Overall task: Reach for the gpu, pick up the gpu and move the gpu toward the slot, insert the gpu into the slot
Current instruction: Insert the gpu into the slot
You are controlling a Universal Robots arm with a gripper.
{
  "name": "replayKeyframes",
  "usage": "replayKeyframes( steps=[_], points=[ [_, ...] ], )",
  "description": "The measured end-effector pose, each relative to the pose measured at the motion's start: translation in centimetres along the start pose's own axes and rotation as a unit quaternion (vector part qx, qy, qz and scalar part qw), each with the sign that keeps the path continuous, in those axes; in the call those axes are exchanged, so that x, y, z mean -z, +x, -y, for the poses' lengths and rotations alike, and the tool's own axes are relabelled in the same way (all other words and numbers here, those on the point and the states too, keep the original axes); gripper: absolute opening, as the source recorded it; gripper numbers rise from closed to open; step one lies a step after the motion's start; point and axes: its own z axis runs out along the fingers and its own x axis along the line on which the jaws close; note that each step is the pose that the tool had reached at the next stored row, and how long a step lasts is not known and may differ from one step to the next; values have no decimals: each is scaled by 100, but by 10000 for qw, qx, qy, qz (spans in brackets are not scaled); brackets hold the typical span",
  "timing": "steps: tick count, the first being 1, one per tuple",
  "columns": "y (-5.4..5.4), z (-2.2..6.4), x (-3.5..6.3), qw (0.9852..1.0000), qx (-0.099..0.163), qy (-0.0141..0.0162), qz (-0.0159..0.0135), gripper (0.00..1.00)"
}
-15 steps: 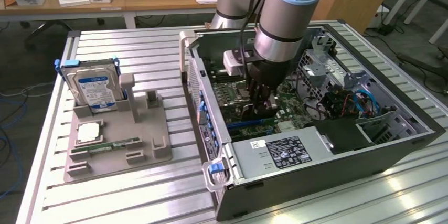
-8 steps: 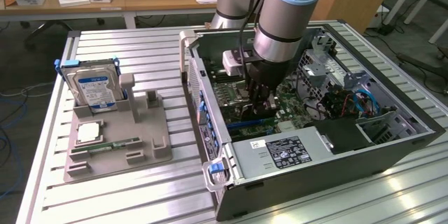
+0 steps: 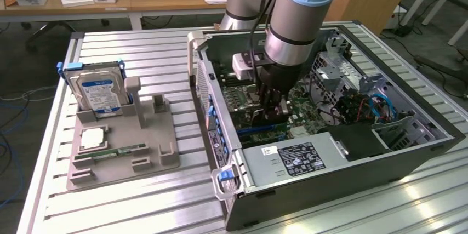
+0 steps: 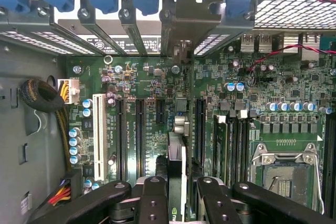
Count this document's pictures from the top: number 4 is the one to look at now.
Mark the white power connector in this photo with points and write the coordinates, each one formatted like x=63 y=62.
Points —
x=72 y=91

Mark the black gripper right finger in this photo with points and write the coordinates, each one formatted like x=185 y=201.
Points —
x=218 y=203

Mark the metal locking lever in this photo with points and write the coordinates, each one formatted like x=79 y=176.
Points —
x=319 y=182

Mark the CPU socket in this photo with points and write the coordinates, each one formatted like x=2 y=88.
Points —
x=286 y=179

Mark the black RAM slot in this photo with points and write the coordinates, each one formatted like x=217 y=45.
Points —
x=232 y=150
x=243 y=150

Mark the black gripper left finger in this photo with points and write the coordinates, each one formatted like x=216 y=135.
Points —
x=153 y=200

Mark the short black expansion slot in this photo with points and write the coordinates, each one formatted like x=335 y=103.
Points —
x=160 y=111

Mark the metal slot cover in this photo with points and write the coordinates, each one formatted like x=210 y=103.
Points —
x=99 y=30
x=134 y=32

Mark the green motherboard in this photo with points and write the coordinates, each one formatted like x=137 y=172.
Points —
x=147 y=77

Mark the metal USB port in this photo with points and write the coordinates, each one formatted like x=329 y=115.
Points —
x=247 y=43
x=265 y=43

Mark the open black PC case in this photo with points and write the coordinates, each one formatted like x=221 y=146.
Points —
x=26 y=129

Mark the white expansion slot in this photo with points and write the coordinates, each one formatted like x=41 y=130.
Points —
x=99 y=134

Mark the long black expansion slot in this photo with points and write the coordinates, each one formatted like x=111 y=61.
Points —
x=121 y=140
x=140 y=134
x=200 y=132

